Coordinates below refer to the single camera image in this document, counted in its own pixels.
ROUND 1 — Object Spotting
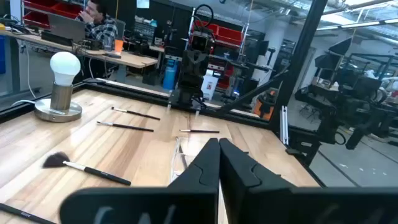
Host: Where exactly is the black aluminium table frame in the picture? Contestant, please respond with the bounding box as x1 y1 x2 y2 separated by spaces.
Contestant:
0 0 329 189

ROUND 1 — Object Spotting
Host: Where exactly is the blue cylinder tank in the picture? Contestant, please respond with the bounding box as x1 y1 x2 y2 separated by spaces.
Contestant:
162 58 178 91

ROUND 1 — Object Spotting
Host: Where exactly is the wooden workbench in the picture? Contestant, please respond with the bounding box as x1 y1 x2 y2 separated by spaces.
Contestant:
0 29 159 83

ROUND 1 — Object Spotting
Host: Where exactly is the black frame bracket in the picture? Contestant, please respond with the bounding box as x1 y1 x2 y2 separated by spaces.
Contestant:
285 146 305 157

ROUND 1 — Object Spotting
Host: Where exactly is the black robot workstation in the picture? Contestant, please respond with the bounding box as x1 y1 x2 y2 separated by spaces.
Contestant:
313 37 398 150

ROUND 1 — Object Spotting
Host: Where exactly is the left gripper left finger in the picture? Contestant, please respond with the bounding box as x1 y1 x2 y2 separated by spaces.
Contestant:
58 138 222 224

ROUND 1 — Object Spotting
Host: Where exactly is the thin black makeup brush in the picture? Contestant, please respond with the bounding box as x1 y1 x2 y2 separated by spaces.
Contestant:
179 128 221 134
0 202 57 224
96 121 155 133
111 106 161 121

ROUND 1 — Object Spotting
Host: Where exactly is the silver aluminium bar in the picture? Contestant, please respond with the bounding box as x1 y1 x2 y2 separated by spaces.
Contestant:
279 105 290 146

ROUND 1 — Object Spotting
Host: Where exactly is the orange shop vacuum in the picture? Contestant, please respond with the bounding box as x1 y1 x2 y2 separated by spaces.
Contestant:
252 88 280 121

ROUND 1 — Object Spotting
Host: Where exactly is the red bin shelf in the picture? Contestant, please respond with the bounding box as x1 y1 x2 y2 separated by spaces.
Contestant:
192 20 244 47

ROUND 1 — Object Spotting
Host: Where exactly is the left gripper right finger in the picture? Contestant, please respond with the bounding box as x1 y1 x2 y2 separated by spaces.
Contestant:
219 138 398 224

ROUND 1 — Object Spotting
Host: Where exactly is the orange cup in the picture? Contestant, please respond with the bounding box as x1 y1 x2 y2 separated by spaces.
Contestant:
113 38 125 54

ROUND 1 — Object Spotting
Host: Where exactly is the white bulb table lamp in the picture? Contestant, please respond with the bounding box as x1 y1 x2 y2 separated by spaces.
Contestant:
34 51 83 123

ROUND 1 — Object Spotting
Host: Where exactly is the fan makeup brush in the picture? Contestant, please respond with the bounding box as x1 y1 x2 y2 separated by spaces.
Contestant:
42 151 132 187

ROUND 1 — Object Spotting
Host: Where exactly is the person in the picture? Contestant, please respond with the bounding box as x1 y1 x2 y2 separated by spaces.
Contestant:
75 0 119 52

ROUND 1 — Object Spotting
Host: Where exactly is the grey laptop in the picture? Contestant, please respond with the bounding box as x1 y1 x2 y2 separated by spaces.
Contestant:
47 13 86 43

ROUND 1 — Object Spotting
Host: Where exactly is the red storage bin rack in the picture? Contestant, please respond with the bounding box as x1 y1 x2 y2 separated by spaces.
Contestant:
22 0 84 29

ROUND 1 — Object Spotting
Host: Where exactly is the clear acrylic brush organizer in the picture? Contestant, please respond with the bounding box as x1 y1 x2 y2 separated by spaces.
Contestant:
170 136 220 185

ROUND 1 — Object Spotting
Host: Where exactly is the white printed box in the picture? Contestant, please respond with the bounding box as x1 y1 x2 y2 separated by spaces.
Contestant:
200 73 220 101

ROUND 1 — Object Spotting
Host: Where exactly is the white lamp cable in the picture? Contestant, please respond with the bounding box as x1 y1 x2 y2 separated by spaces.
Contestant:
11 43 38 107

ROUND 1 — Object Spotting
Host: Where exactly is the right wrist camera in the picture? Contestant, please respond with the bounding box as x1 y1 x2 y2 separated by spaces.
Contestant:
189 30 211 52

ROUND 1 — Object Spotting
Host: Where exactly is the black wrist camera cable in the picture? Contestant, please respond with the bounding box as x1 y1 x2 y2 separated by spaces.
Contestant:
192 3 215 29

